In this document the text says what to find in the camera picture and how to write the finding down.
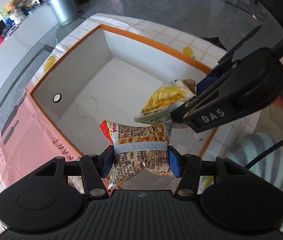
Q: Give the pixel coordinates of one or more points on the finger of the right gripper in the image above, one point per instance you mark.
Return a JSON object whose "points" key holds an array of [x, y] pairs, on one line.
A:
{"points": [[199, 118], [213, 82]]}

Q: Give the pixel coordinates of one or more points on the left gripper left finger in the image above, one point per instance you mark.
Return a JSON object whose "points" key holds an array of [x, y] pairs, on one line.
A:
{"points": [[94, 169]]}

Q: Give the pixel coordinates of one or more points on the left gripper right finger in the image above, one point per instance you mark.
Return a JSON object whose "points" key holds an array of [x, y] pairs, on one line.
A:
{"points": [[186, 167]]}

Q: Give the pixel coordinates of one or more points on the cracker stick snack bag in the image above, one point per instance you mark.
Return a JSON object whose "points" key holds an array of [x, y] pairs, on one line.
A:
{"points": [[138, 148]]}

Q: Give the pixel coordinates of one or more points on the yellow chips bag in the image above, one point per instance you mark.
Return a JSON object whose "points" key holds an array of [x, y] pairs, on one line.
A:
{"points": [[166, 99]]}

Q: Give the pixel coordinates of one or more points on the striped teal sleeve forearm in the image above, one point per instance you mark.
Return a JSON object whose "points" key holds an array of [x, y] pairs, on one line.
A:
{"points": [[269, 168]]}

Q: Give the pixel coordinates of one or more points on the lemon checkered tablecloth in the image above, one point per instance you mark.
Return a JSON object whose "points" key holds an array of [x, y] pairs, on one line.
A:
{"points": [[197, 48]]}

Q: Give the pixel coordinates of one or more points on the pink bottle-print mat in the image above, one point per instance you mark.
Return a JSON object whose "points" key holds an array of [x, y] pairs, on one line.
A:
{"points": [[28, 141]]}

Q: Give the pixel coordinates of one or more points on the orange cardboard box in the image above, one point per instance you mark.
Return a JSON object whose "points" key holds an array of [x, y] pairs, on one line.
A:
{"points": [[109, 74]]}

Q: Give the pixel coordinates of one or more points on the white tv console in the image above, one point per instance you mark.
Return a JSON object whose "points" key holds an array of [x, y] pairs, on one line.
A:
{"points": [[36, 32]]}

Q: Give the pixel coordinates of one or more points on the silver trash can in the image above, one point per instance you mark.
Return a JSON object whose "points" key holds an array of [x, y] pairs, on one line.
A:
{"points": [[66, 11]]}

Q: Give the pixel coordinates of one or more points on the teddy bear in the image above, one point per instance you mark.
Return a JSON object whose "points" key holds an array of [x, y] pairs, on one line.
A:
{"points": [[16, 10]]}

